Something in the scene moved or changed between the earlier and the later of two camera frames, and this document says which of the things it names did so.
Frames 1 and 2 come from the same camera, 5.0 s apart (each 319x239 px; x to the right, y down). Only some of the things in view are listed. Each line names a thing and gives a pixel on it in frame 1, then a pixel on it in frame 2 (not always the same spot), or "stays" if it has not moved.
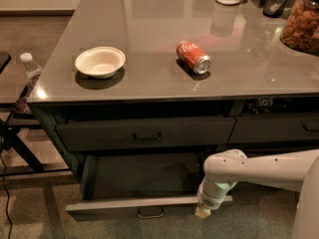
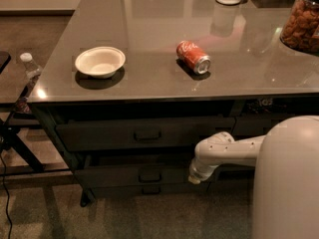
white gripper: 207,198 -> 198,174
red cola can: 193,57 stays
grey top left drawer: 91,133 stays
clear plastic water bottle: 32,72 stays
